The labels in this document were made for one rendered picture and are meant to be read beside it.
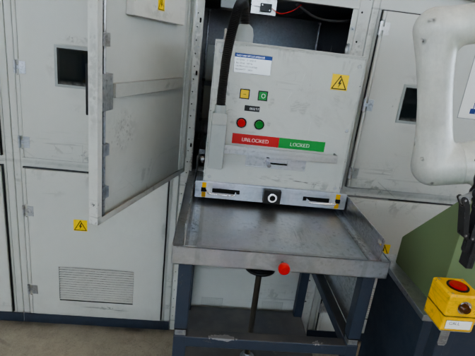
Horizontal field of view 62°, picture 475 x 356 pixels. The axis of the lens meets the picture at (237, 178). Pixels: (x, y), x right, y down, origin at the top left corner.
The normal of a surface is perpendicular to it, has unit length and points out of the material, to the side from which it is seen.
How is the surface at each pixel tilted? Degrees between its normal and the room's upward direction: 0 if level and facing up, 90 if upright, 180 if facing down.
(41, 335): 0
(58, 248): 90
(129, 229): 90
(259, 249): 0
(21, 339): 0
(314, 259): 90
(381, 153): 90
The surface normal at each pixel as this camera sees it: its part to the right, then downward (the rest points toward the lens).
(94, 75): -0.29, 0.27
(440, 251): -0.99, -0.08
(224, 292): 0.05, 0.32
